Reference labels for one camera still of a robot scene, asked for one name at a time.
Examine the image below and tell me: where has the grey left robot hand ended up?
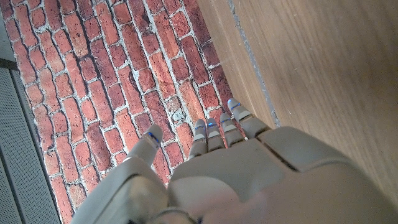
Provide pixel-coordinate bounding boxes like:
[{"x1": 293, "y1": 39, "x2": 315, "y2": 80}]
[{"x1": 70, "y1": 97, "x2": 398, "y2": 224}]

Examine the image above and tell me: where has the grey tape strip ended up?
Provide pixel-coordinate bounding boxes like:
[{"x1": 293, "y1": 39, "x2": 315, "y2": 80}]
[{"x1": 227, "y1": 0, "x2": 282, "y2": 128}]

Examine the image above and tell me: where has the red brick printed backdrop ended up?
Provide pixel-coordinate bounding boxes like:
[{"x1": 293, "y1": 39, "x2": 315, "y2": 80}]
[{"x1": 0, "y1": 0, "x2": 234, "y2": 224}]

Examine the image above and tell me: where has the grey perforated wall panel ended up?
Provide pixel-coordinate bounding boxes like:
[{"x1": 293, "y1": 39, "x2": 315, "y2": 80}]
[{"x1": 0, "y1": 58, "x2": 62, "y2": 224}]

